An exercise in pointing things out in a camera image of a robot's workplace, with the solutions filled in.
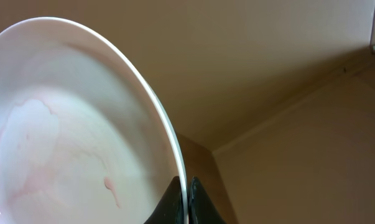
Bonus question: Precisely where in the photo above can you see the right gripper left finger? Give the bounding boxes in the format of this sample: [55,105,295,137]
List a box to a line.
[144,176,184,224]

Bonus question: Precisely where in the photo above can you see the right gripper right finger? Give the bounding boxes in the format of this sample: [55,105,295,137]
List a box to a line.
[188,177,226,224]

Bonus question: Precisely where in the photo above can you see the white plate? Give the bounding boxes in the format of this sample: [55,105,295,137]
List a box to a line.
[0,17,188,223]

